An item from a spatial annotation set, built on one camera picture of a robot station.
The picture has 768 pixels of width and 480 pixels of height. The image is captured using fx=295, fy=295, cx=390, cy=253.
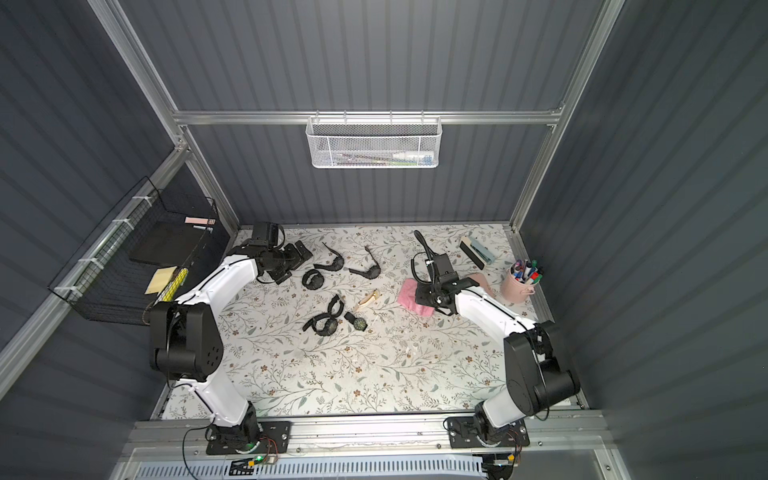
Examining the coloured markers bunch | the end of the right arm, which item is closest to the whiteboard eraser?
the coloured markers bunch

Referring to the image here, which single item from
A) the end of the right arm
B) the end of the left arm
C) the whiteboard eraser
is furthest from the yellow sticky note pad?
the whiteboard eraser

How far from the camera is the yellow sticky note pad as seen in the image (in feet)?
2.35

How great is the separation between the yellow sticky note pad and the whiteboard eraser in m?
0.92

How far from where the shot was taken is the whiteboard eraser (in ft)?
3.54
